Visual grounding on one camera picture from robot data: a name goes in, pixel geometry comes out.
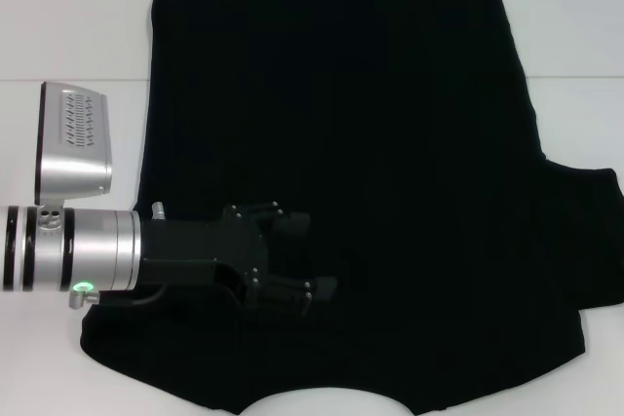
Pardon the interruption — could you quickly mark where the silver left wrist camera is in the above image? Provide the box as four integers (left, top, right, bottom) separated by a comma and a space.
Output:
34, 81, 115, 207

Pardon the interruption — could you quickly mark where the black shirt with FREE print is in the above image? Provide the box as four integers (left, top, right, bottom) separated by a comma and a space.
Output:
77, 0, 621, 416

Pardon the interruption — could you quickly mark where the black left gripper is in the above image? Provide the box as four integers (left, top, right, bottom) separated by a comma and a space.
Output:
138, 200, 340, 321

